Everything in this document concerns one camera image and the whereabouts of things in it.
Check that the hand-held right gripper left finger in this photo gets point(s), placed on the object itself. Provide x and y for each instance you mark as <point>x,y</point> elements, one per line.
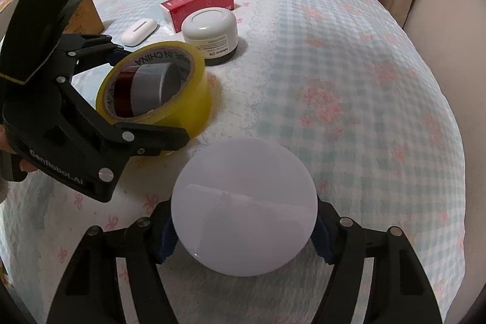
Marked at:
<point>166,237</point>

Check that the white round lid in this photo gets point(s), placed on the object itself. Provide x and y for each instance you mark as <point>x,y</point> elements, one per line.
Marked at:
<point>243,206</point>

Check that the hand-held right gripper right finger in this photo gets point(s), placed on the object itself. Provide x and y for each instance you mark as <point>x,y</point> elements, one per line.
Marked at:
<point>323,233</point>

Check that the white jar with dark base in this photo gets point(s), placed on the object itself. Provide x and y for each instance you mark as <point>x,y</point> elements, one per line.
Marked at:
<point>209,33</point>

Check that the floral checked tablecloth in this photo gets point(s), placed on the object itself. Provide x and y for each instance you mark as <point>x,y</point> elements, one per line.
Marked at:
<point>341,81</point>

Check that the brown cardboard box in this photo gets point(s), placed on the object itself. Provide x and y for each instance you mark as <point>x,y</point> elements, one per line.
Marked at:
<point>87,16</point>

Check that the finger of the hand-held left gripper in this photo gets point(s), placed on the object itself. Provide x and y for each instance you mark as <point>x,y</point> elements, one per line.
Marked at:
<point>167,141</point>
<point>114,56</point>

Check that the red carton box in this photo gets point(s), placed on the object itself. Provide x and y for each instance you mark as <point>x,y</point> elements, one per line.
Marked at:
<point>190,3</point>

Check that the dark red tape roll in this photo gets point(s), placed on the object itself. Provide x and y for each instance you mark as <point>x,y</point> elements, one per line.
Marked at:
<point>123,96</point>

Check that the grey tape roll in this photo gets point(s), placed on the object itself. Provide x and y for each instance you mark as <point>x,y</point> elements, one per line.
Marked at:
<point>152,88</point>

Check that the white earbud case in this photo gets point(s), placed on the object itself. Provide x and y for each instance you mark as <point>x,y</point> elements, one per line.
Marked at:
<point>138,31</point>

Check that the person's left hand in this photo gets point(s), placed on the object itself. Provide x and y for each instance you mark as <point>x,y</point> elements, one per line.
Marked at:
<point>27,167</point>

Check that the yellow tape roll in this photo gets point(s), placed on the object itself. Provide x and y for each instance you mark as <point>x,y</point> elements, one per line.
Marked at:
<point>190,111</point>

